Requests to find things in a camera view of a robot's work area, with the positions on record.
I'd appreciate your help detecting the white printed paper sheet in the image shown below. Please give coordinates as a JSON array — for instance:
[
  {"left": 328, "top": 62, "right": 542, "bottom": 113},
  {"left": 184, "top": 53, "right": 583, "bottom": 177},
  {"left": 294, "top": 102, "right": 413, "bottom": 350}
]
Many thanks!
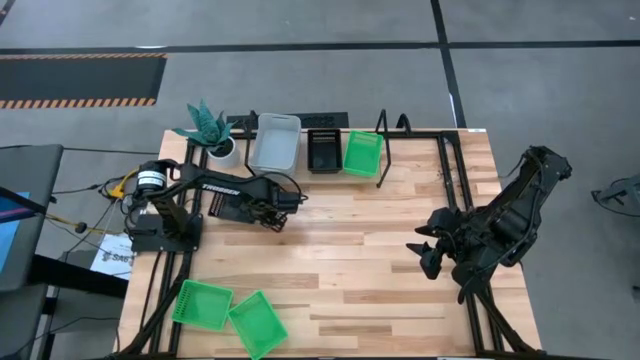
[{"left": 89, "top": 233, "right": 136, "bottom": 281}]

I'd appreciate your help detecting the green perforated plastic basket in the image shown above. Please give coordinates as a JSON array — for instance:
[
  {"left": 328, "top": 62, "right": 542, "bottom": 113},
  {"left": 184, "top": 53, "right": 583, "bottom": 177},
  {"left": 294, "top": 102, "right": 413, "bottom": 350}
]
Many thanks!
[
  {"left": 343, "top": 129, "right": 385, "bottom": 179},
  {"left": 171, "top": 278, "right": 235, "bottom": 332},
  {"left": 227, "top": 289, "right": 290, "bottom": 360}
]

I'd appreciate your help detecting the blue panel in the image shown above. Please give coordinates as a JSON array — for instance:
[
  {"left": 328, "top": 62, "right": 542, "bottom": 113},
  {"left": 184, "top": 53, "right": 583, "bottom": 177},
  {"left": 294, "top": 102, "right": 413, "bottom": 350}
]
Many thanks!
[{"left": 0, "top": 192, "right": 31, "bottom": 274}]

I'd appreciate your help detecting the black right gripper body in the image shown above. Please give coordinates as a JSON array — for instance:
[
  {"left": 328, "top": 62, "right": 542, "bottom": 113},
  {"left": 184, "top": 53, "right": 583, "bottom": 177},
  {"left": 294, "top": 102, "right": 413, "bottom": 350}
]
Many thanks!
[{"left": 429, "top": 206, "right": 474, "bottom": 275}]

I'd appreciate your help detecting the yellow cable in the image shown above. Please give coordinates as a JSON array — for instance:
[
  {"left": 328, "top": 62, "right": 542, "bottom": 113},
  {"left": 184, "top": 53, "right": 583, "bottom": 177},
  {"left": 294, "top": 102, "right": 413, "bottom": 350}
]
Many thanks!
[{"left": 46, "top": 168, "right": 141, "bottom": 236}]

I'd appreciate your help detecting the grey chair base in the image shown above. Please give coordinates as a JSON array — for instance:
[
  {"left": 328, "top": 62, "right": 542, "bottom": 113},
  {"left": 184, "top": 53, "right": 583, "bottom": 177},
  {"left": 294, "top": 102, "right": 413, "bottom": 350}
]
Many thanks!
[{"left": 591, "top": 174, "right": 640, "bottom": 219}]

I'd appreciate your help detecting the grey plastic bin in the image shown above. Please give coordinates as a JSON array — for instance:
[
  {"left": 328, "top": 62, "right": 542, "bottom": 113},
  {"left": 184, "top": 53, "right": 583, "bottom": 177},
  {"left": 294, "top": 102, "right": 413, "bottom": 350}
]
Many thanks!
[{"left": 248, "top": 112, "right": 303, "bottom": 176}]

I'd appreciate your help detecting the black aluminium table frame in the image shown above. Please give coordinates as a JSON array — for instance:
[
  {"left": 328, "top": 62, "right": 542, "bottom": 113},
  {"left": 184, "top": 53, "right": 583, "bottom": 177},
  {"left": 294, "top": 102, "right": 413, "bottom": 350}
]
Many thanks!
[{"left": 119, "top": 127, "right": 541, "bottom": 359}]

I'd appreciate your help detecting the green snake plant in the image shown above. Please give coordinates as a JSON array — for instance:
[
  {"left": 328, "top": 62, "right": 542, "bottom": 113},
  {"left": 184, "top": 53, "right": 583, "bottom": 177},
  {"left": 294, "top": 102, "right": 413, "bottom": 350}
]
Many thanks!
[{"left": 172, "top": 99, "right": 236, "bottom": 154}]

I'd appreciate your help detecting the black desk base bar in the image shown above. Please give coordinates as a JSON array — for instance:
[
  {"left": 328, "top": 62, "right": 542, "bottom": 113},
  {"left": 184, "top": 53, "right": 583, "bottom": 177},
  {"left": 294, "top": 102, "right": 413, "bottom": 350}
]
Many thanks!
[{"left": 27, "top": 254, "right": 129, "bottom": 300}]

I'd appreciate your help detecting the white round plant pot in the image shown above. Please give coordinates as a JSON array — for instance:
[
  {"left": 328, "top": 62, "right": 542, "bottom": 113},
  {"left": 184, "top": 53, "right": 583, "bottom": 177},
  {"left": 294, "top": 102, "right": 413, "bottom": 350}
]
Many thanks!
[{"left": 206, "top": 137, "right": 241, "bottom": 170}]

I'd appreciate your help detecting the black hazard-striped floor mat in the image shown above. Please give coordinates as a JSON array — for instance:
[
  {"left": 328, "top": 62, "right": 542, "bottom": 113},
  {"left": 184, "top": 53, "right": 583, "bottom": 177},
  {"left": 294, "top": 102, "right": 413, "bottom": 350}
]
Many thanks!
[{"left": 0, "top": 53, "right": 168, "bottom": 110}]

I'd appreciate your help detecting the grey side desk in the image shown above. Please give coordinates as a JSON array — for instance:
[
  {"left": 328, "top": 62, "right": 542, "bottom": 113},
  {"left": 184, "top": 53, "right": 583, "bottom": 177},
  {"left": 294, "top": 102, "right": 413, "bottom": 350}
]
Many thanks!
[{"left": 0, "top": 144, "right": 65, "bottom": 292}]

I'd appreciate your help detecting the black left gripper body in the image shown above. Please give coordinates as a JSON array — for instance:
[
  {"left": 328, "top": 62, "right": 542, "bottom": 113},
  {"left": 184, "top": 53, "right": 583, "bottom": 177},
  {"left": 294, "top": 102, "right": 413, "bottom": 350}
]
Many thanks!
[{"left": 249, "top": 197, "right": 291, "bottom": 234}]

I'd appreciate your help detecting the black perforated plastic basket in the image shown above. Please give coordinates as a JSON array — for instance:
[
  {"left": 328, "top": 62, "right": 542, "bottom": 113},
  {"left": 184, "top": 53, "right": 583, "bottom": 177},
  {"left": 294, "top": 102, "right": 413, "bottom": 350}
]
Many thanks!
[
  {"left": 207, "top": 192, "right": 266, "bottom": 225},
  {"left": 306, "top": 128, "right": 344, "bottom": 175}
]

